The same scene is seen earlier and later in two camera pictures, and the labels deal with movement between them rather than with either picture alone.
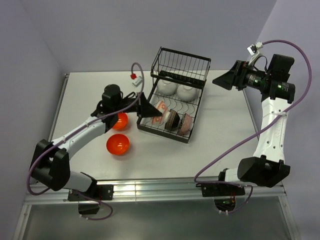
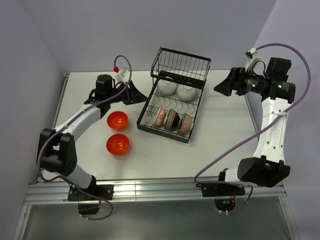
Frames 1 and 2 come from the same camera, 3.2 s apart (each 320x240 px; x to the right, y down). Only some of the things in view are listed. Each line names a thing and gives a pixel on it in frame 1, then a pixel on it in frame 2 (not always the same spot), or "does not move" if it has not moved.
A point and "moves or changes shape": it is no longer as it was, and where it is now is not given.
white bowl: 167,87 does not move
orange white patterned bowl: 163,109 moves or changes shape
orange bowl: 122,122 does not move
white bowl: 187,93 does not move
